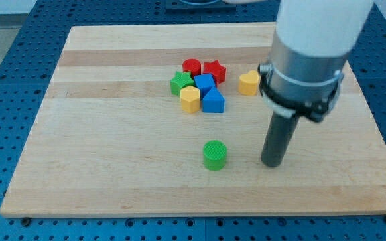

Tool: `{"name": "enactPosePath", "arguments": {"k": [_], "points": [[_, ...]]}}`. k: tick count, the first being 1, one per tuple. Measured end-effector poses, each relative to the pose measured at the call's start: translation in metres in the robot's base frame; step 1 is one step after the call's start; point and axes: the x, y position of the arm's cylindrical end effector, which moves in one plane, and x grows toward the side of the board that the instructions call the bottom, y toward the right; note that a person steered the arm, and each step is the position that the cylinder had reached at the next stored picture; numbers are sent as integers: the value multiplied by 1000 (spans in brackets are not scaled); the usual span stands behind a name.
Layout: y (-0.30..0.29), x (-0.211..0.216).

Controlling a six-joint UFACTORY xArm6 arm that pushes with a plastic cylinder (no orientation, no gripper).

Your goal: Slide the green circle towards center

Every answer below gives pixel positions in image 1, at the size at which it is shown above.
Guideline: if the green cylinder block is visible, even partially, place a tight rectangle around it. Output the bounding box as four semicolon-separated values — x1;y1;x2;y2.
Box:
202;140;227;171

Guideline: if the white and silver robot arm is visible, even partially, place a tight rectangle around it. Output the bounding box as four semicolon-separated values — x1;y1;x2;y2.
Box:
259;0;373;122

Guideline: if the yellow hexagon block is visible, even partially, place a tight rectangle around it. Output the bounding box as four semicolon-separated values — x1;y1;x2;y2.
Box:
180;86;200;113

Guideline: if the blue triangle block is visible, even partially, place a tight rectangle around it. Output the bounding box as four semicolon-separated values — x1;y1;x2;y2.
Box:
202;87;225;113

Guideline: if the blue cube block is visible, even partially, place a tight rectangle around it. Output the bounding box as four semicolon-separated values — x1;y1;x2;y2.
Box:
194;74;216;99

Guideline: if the green star block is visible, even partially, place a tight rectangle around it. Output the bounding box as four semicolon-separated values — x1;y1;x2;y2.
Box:
170;72;194;96

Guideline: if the wooden board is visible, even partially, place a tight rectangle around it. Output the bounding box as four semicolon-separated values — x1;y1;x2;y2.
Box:
0;23;386;218

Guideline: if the red star block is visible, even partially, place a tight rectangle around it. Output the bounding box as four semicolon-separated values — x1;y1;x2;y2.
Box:
203;60;227;86

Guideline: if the red cylinder block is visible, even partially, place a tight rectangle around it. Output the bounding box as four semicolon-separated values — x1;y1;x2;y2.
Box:
182;58;202;78

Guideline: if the yellow heart block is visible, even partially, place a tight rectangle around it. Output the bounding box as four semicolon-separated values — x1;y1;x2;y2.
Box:
238;70;259;96

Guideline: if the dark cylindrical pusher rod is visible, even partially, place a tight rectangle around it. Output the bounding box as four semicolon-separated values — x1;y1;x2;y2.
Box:
261;112;298;167

